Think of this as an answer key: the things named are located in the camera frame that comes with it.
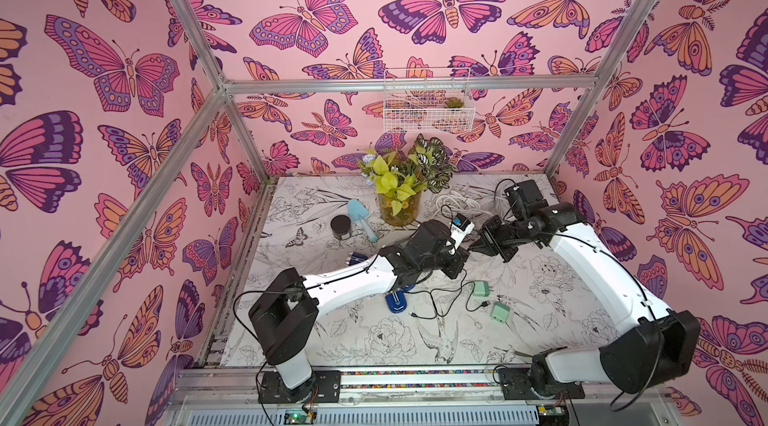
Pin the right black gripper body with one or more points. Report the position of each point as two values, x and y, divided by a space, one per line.
495 237

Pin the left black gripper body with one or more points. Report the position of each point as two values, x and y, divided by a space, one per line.
449 265

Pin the green charger adapter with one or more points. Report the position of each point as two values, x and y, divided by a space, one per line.
481 288
500 312

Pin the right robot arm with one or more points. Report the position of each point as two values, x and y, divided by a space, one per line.
654 345

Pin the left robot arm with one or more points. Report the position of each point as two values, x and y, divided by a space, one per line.
284 315

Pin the potted green plant glass vase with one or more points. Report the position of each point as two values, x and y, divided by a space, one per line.
399 178

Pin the black round jar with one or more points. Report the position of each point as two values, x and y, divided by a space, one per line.
341 227

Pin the white wire basket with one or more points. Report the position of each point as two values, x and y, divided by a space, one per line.
427 105

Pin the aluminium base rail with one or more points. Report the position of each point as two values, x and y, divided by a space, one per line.
421 395

